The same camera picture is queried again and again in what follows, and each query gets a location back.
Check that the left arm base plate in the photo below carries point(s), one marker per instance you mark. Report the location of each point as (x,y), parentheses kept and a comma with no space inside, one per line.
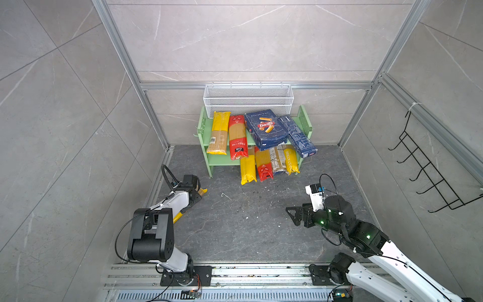
(193,276)

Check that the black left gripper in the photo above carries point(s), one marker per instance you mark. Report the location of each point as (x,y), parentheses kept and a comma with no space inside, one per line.
(199,197)

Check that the green metal shelf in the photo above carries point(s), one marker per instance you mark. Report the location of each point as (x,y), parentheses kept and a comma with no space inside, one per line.
(204,135)

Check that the clear black label pasta bag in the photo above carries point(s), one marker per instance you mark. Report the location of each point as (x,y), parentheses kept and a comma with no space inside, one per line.
(278,160)

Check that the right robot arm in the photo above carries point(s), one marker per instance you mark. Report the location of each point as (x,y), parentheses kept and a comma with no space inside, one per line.
(411,282)

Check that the white wire mesh basket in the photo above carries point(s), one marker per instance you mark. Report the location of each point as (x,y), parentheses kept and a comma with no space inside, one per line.
(239,99)

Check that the yellow Pastatime spaghetti bag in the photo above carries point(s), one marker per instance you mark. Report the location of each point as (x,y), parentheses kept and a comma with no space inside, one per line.
(291,159)

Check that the black wire hook rack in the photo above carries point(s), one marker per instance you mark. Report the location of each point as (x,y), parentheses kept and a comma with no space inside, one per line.
(451,199)

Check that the yellow pasta bag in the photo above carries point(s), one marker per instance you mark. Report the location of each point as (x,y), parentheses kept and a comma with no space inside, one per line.
(195,197)
(248,167)

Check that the long blue spaghetti box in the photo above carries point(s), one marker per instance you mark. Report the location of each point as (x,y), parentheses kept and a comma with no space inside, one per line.
(302,144)

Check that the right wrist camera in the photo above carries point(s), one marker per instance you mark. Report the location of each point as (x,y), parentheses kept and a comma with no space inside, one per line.
(317,197)

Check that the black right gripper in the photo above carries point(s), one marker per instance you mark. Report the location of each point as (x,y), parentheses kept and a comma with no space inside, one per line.
(308,211)

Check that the yellow top brown spaghetti bag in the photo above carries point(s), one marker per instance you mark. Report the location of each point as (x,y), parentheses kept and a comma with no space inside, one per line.
(219,133)

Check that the blue Barilla rigatoni box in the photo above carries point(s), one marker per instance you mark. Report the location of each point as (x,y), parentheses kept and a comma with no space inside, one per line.
(265,129)

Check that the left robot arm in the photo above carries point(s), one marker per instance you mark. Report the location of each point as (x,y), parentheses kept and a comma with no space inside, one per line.
(152,230)

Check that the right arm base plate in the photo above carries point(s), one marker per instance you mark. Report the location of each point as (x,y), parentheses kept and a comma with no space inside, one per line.
(323,275)

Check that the red spaghetti bag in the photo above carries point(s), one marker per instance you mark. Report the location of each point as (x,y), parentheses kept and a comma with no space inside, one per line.
(263,164)
(238,138)

